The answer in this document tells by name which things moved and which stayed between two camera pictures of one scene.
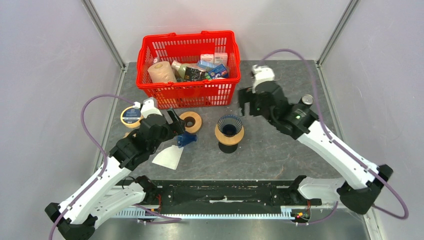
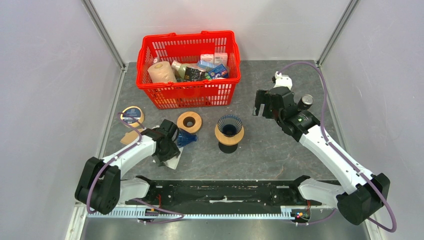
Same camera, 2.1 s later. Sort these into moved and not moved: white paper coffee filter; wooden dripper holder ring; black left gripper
Moved: black left gripper
Not moved: wooden dripper holder ring; white paper coffee filter
